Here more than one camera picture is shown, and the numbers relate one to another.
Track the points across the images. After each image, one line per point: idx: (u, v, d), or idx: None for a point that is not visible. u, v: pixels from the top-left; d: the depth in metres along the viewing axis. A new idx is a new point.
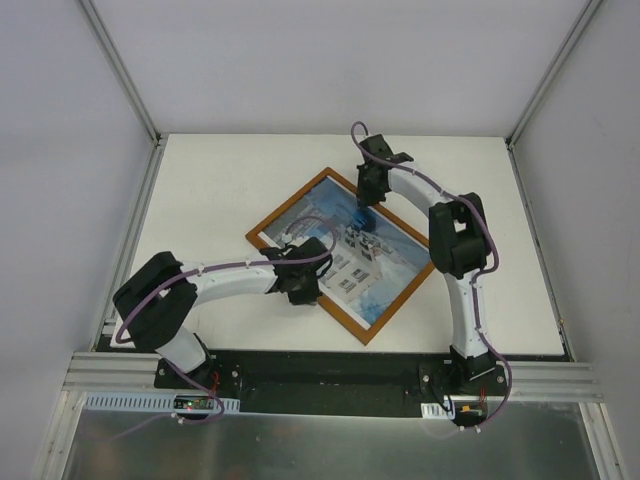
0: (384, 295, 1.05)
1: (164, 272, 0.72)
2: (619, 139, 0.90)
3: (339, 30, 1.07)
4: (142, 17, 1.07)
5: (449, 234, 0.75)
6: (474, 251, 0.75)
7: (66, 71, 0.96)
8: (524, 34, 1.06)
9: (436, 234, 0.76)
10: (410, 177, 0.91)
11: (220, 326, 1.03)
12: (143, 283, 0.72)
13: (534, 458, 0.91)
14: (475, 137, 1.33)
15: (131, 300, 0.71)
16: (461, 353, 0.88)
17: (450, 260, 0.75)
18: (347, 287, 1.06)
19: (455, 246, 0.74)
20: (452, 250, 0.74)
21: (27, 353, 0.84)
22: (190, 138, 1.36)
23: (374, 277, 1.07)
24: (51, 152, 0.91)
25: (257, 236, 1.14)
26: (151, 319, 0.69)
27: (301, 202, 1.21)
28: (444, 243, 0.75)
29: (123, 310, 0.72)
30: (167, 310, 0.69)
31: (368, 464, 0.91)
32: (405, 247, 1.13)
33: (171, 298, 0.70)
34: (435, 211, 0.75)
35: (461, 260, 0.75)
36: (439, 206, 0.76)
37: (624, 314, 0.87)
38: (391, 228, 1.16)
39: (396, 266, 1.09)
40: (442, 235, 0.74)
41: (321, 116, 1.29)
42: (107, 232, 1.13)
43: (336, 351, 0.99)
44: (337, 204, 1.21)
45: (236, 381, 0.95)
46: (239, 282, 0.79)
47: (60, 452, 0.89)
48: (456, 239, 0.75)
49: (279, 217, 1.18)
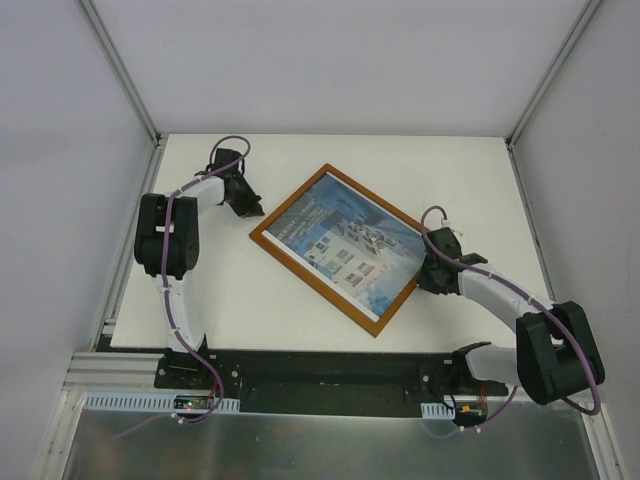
0: (391, 287, 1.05)
1: (157, 207, 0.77)
2: (619, 138, 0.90)
3: (340, 31, 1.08)
4: (143, 17, 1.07)
5: (546, 356, 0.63)
6: (578, 381, 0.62)
7: (67, 71, 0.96)
8: (524, 36, 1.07)
9: (529, 353, 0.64)
10: (486, 282, 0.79)
11: (220, 325, 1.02)
12: (151, 225, 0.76)
13: (533, 458, 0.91)
14: (475, 138, 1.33)
15: (152, 244, 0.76)
16: (471, 370, 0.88)
17: (551, 392, 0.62)
18: (353, 280, 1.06)
19: (555, 374, 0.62)
20: (554, 384, 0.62)
21: (26, 352, 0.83)
22: (190, 138, 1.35)
23: (380, 270, 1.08)
24: (52, 151, 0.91)
25: (261, 236, 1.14)
26: (181, 238, 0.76)
27: (304, 199, 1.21)
28: (541, 368, 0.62)
29: (150, 255, 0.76)
30: (189, 220, 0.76)
31: (368, 464, 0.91)
32: (409, 240, 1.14)
33: (183, 213, 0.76)
34: (525, 326, 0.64)
35: (564, 392, 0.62)
36: (532, 321, 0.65)
37: (623, 313, 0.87)
38: (394, 222, 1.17)
39: (401, 258, 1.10)
40: (537, 355, 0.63)
41: (322, 116, 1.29)
42: (108, 232, 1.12)
43: (336, 351, 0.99)
44: (338, 200, 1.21)
45: (236, 381, 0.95)
46: (204, 194, 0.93)
47: (60, 452, 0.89)
48: (555, 364, 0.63)
49: (280, 217, 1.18)
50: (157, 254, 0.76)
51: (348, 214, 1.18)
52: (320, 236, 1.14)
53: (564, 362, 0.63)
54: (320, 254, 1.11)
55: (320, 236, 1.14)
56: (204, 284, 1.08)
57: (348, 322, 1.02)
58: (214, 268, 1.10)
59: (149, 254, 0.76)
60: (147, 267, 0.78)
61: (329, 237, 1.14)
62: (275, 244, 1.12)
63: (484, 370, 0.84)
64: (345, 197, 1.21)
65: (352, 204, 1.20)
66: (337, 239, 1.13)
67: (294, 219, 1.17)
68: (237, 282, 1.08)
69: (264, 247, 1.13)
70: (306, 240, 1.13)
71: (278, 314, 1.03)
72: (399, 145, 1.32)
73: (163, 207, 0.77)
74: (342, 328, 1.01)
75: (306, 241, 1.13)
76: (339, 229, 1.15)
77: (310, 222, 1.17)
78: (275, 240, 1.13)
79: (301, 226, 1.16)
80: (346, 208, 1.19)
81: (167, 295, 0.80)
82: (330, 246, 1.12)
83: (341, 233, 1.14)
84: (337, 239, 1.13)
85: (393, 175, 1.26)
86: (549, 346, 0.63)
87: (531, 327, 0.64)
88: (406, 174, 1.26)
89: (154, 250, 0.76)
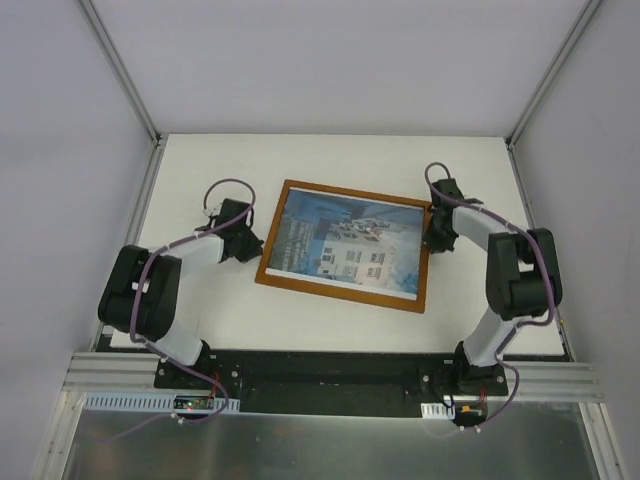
0: (410, 263, 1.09)
1: (136, 263, 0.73)
2: (619, 138, 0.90)
3: (340, 31, 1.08)
4: (142, 18, 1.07)
5: (510, 268, 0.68)
6: (538, 297, 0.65)
7: (67, 71, 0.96)
8: (524, 35, 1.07)
9: (494, 266, 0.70)
10: (476, 214, 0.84)
11: (221, 325, 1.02)
12: (124, 282, 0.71)
13: (534, 458, 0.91)
14: (475, 138, 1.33)
15: (121, 302, 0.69)
16: (468, 357, 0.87)
17: (509, 300, 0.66)
18: (376, 274, 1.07)
19: (515, 283, 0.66)
20: (511, 289, 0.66)
21: (26, 353, 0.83)
22: (190, 138, 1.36)
23: (391, 252, 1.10)
24: (52, 151, 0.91)
25: (266, 274, 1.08)
26: (153, 299, 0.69)
27: (284, 222, 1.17)
28: (503, 277, 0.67)
29: (116, 316, 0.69)
30: (165, 281, 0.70)
31: (368, 464, 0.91)
32: (403, 215, 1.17)
33: (160, 274, 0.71)
34: (496, 239, 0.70)
35: (522, 302, 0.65)
36: (502, 236, 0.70)
37: (623, 313, 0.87)
38: (383, 202, 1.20)
39: (401, 234, 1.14)
40: (501, 265, 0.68)
41: (322, 116, 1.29)
42: (108, 232, 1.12)
43: (336, 352, 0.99)
44: (316, 209, 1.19)
45: (237, 381, 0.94)
46: (199, 252, 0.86)
47: (60, 452, 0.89)
48: (517, 277, 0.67)
49: (273, 246, 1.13)
50: (124, 315, 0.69)
51: (334, 216, 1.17)
52: (322, 249, 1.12)
53: (528, 278, 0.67)
54: (332, 266, 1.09)
55: (321, 250, 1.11)
56: (204, 284, 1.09)
57: (347, 322, 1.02)
58: (214, 269, 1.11)
59: (116, 315, 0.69)
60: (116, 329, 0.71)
61: (331, 246, 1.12)
62: (285, 274, 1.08)
63: (480, 350, 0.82)
64: (320, 202, 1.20)
65: (332, 206, 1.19)
66: (338, 244, 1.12)
67: (288, 243, 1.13)
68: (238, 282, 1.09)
69: (273, 282, 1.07)
70: (312, 259, 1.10)
71: (277, 314, 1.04)
72: (400, 145, 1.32)
73: (144, 262, 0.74)
74: (342, 328, 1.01)
75: (312, 259, 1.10)
76: (334, 235, 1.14)
77: (305, 240, 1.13)
78: (282, 271, 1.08)
79: (298, 248, 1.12)
80: (328, 212, 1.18)
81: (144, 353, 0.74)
82: (337, 258, 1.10)
83: (338, 237, 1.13)
84: (338, 245, 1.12)
85: (393, 175, 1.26)
86: (514, 260, 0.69)
87: (501, 239, 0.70)
88: (405, 174, 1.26)
89: (121, 310, 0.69)
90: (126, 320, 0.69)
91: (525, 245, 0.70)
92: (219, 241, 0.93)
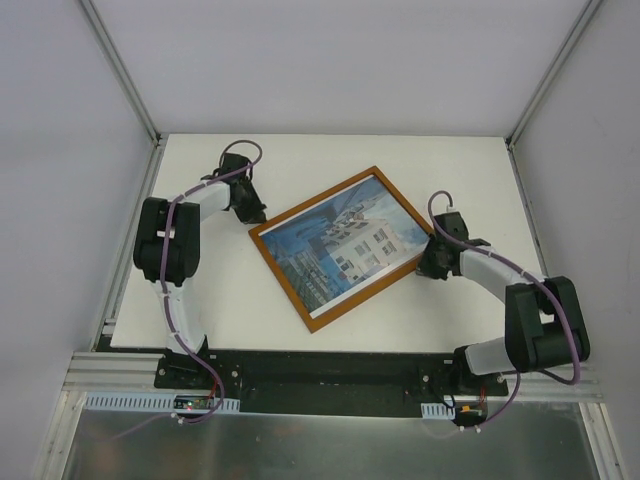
0: (404, 222, 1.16)
1: (160, 210, 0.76)
2: (619, 139, 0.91)
3: (340, 30, 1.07)
4: (141, 18, 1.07)
5: (531, 325, 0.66)
6: (560, 352, 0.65)
7: (66, 70, 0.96)
8: (525, 36, 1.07)
9: (514, 322, 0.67)
10: (486, 259, 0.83)
11: (221, 325, 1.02)
12: (150, 229, 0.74)
13: (534, 457, 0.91)
14: (476, 138, 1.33)
15: (151, 249, 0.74)
16: (470, 366, 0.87)
17: (533, 360, 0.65)
18: (389, 250, 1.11)
19: (537, 343, 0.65)
20: (533, 350, 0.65)
21: (26, 352, 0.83)
22: (191, 138, 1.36)
23: (385, 224, 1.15)
24: (52, 151, 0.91)
25: (315, 317, 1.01)
26: (181, 243, 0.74)
27: (284, 266, 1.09)
28: (526, 336, 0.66)
29: (148, 261, 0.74)
30: (190, 227, 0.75)
31: (369, 464, 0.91)
32: (372, 190, 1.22)
33: (186, 217, 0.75)
34: (514, 293, 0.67)
35: (545, 359, 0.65)
36: (520, 289, 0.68)
37: (623, 313, 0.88)
38: (352, 187, 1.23)
39: (379, 206, 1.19)
40: (522, 322, 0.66)
41: (322, 115, 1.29)
42: (108, 232, 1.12)
43: (336, 351, 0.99)
44: (297, 236, 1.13)
45: (236, 381, 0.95)
46: (210, 199, 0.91)
47: (60, 452, 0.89)
48: (539, 333, 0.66)
49: (294, 287, 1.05)
50: (156, 260, 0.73)
51: (315, 229, 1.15)
52: (335, 262, 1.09)
53: (549, 332, 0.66)
54: (356, 268, 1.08)
55: (335, 263, 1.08)
56: (204, 283, 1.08)
57: (348, 322, 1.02)
58: (216, 268, 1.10)
59: (148, 260, 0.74)
60: (146, 273, 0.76)
61: (340, 255, 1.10)
62: (331, 303, 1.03)
63: (482, 364, 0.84)
64: (294, 226, 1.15)
65: (308, 222, 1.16)
66: (341, 250, 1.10)
67: (305, 277, 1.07)
68: (237, 283, 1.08)
69: (327, 318, 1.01)
70: (334, 275, 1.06)
71: (278, 313, 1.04)
72: (400, 145, 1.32)
73: (165, 211, 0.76)
74: (343, 327, 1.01)
75: (336, 276, 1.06)
76: (333, 244, 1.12)
77: (318, 264, 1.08)
78: (326, 302, 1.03)
79: (317, 274, 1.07)
80: (308, 231, 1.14)
81: (166, 301, 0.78)
82: (355, 264, 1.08)
83: (338, 242, 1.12)
84: (343, 249, 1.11)
85: (393, 175, 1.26)
86: (535, 315, 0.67)
87: (518, 293, 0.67)
88: (406, 174, 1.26)
89: (152, 256, 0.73)
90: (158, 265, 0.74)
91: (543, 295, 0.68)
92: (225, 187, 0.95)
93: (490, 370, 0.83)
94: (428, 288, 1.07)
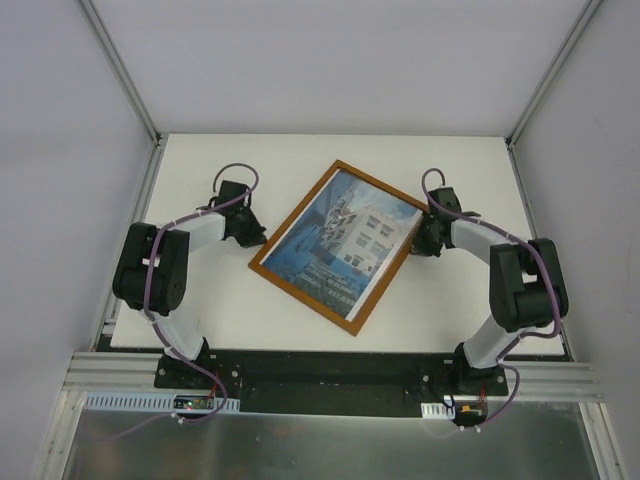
0: (388, 201, 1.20)
1: (147, 237, 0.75)
2: (620, 139, 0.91)
3: (340, 30, 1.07)
4: (141, 18, 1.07)
5: (513, 280, 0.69)
6: (542, 308, 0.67)
7: (66, 70, 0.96)
8: (525, 35, 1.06)
9: (498, 279, 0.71)
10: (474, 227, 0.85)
11: (221, 325, 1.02)
12: (136, 256, 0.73)
13: (534, 457, 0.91)
14: (476, 138, 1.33)
15: (134, 277, 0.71)
16: (468, 360, 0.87)
17: (515, 312, 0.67)
18: (387, 234, 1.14)
19: (519, 297, 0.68)
20: (515, 303, 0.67)
21: (27, 352, 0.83)
22: (191, 138, 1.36)
23: (371, 210, 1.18)
24: (52, 151, 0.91)
25: (350, 319, 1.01)
26: (166, 272, 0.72)
27: (296, 279, 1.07)
28: (508, 291, 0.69)
29: (130, 288, 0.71)
30: (176, 255, 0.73)
31: (369, 464, 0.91)
32: (345, 183, 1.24)
33: (172, 245, 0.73)
34: (498, 250, 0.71)
35: (527, 314, 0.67)
36: (504, 247, 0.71)
37: (623, 313, 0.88)
38: (323, 188, 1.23)
39: (359, 195, 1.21)
40: (504, 278, 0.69)
41: (322, 115, 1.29)
42: (108, 232, 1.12)
43: (336, 352, 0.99)
44: (295, 248, 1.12)
45: (236, 380, 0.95)
46: (202, 228, 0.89)
47: (60, 452, 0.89)
48: (521, 289, 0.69)
49: (312, 298, 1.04)
50: (138, 289, 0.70)
51: (310, 239, 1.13)
52: (344, 261, 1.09)
53: (531, 288, 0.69)
54: (367, 260, 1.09)
55: (345, 262, 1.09)
56: (203, 283, 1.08)
57: None
58: (214, 268, 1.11)
59: (130, 288, 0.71)
60: (129, 303, 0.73)
61: (346, 252, 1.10)
62: (363, 303, 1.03)
63: (482, 355, 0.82)
64: (290, 243, 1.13)
65: (301, 234, 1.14)
66: (345, 249, 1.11)
67: (321, 286, 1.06)
68: (238, 283, 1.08)
69: (364, 318, 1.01)
70: (350, 274, 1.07)
71: (278, 313, 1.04)
72: (400, 145, 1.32)
73: (152, 238, 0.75)
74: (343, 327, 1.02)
75: (351, 272, 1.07)
76: (334, 246, 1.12)
77: (331, 269, 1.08)
78: (357, 303, 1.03)
79: (334, 279, 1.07)
80: (305, 242, 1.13)
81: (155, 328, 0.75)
82: (365, 256, 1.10)
83: (338, 241, 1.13)
84: (347, 247, 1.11)
85: (394, 175, 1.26)
86: (517, 271, 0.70)
87: (502, 250, 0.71)
88: (406, 174, 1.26)
89: (135, 283, 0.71)
90: (140, 294, 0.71)
91: (527, 256, 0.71)
92: (219, 218, 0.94)
93: (488, 360, 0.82)
94: (428, 288, 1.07)
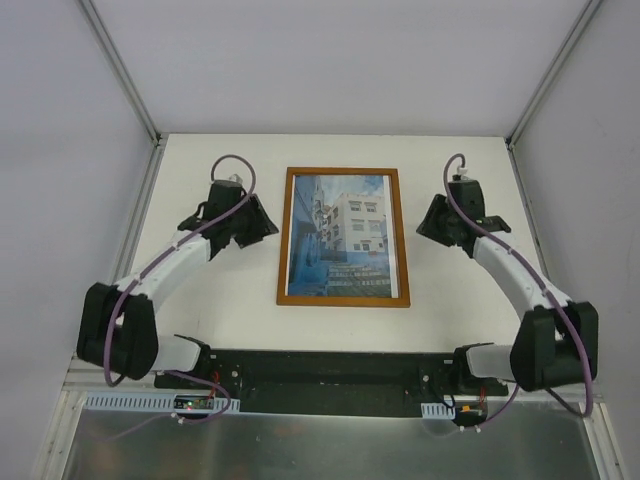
0: (352, 179, 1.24)
1: (108, 298, 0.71)
2: (619, 139, 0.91)
3: (340, 31, 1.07)
4: (141, 20, 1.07)
5: (546, 351, 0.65)
6: (568, 378, 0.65)
7: (65, 71, 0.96)
8: (525, 36, 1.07)
9: (526, 340, 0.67)
10: (503, 254, 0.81)
11: (222, 325, 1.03)
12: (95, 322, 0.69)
13: (535, 457, 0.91)
14: (475, 138, 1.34)
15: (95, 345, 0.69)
16: (470, 366, 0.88)
17: (540, 381, 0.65)
18: (373, 208, 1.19)
19: (548, 369, 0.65)
20: (543, 375, 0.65)
21: (27, 352, 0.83)
22: (191, 138, 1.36)
23: (344, 194, 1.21)
24: (52, 152, 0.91)
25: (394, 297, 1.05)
26: (129, 343, 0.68)
27: (324, 284, 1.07)
28: (538, 364, 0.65)
29: (93, 354, 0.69)
30: (137, 326, 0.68)
31: (369, 464, 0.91)
32: (308, 183, 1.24)
33: (133, 316, 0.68)
34: (535, 318, 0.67)
35: (552, 383, 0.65)
36: (541, 314, 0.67)
37: (623, 313, 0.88)
38: (293, 199, 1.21)
39: (326, 188, 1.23)
40: (538, 347, 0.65)
41: (322, 115, 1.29)
42: (108, 232, 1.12)
43: (334, 350, 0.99)
44: (305, 259, 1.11)
45: (236, 381, 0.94)
46: (183, 264, 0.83)
47: (60, 452, 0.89)
48: (550, 360, 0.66)
49: (345, 297, 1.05)
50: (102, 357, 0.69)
51: (314, 248, 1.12)
52: (356, 251, 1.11)
53: (562, 358, 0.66)
54: (373, 240, 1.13)
55: (358, 252, 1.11)
56: (206, 285, 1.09)
57: (349, 322, 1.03)
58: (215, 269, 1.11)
59: (93, 354, 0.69)
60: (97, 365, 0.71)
61: (352, 243, 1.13)
62: (399, 279, 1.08)
63: (486, 365, 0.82)
64: (298, 259, 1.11)
65: (303, 247, 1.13)
66: (349, 240, 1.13)
67: (351, 285, 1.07)
68: (239, 283, 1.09)
69: (409, 291, 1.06)
70: (368, 258, 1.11)
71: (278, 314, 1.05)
72: (400, 145, 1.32)
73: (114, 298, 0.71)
74: (344, 327, 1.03)
75: (365, 254, 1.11)
76: (339, 242, 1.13)
77: (353, 265, 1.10)
78: (394, 282, 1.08)
79: (359, 271, 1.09)
80: (312, 253, 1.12)
81: None
82: (370, 237, 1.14)
83: (337, 233, 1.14)
84: (350, 237, 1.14)
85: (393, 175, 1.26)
86: (551, 341, 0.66)
87: (540, 321, 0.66)
88: (406, 174, 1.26)
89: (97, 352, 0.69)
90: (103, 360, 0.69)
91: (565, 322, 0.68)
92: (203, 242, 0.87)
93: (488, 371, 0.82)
94: (428, 288, 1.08)
